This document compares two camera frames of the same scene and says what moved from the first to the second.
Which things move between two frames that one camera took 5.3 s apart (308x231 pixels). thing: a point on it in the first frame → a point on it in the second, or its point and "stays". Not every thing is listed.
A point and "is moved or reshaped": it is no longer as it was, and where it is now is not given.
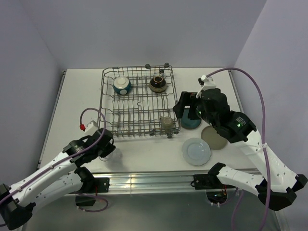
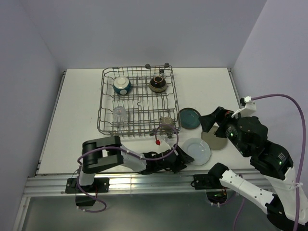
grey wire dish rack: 140,100 stays
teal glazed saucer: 187,123 stays
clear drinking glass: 114,157 is moved or reshaped
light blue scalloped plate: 196,151 stays
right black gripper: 185,100 → 222,115
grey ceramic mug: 167,122 stays
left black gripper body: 103,151 → 173,164
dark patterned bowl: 158,84 stays
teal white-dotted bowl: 121,85 stays
